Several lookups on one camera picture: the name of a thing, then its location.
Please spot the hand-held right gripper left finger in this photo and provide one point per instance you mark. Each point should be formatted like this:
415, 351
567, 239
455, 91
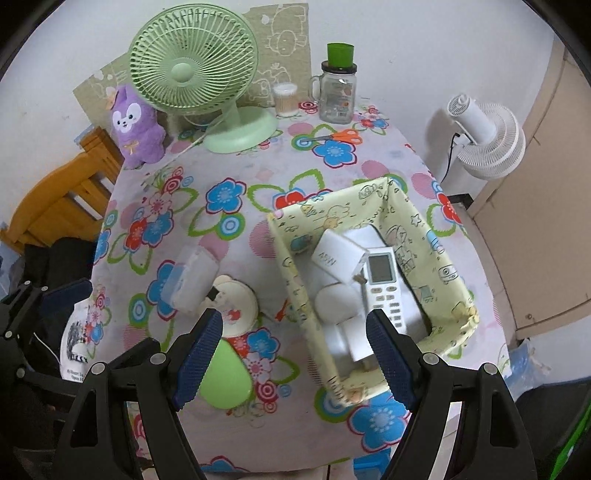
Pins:
198, 360

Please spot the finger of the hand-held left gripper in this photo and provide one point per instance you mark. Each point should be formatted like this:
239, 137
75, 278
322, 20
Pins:
18, 304
69, 295

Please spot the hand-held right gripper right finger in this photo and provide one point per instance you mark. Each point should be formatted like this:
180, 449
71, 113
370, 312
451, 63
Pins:
392, 360

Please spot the green oval plastic case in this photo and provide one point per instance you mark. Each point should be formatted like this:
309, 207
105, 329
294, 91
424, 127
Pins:
231, 374

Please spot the white power adapter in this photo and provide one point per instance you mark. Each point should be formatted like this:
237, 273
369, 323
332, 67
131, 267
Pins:
346, 341
332, 256

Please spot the round cream cartoon mirror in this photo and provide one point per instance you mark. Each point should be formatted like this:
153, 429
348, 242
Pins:
240, 300

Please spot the white remote control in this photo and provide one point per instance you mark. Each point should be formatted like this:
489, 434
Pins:
383, 286

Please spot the white round pad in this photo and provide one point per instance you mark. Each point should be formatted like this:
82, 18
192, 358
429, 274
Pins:
337, 302

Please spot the yellow fabric storage box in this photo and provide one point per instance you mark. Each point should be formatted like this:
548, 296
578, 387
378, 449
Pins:
295, 277

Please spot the black clothes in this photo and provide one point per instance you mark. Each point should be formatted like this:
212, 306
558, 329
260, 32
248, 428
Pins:
60, 258

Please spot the white printed tote bag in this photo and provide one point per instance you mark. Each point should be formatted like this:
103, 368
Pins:
76, 337

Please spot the wooden chair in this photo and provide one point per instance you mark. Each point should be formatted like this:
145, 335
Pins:
60, 198

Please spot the blue plastic bag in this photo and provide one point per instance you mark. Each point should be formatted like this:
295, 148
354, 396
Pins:
521, 369

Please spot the black bag with green trim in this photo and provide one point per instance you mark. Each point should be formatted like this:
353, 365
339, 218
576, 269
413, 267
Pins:
554, 415

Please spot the purple plush toy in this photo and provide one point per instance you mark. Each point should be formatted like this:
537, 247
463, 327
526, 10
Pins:
136, 134

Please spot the floral tablecloth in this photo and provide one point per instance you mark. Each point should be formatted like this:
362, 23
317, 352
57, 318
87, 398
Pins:
258, 175

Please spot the beige wooden door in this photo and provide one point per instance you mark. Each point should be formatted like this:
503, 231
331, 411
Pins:
554, 207

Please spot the white standing fan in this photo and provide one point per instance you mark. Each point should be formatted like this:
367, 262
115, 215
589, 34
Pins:
489, 138

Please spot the green desk fan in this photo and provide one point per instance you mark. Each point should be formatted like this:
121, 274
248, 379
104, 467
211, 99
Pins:
184, 71

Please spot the glass jar with green lid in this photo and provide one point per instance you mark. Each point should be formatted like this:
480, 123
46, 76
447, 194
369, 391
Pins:
334, 97

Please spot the cotton swab container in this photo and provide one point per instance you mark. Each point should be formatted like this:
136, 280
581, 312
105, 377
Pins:
285, 101

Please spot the beige patterned wall board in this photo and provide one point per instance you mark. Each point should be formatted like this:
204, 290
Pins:
281, 37

